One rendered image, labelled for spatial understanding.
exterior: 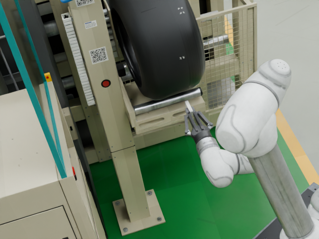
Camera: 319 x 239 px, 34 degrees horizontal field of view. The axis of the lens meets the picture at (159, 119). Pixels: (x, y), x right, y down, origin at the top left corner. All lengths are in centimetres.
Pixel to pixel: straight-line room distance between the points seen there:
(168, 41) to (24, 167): 79
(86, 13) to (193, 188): 149
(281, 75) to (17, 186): 91
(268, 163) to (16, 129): 93
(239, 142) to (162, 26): 86
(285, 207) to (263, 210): 145
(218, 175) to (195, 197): 121
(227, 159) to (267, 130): 57
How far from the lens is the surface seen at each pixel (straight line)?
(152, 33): 215
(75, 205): 184
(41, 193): 177
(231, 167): 205
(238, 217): 311
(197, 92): 249
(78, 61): 232
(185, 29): 218
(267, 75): 155
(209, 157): 205
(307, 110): 375
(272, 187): 164
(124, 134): 263
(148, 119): 246
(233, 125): 144
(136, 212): 309
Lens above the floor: 251
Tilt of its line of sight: 42 degrees down
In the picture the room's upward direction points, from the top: 10 degrees counter-clockwise
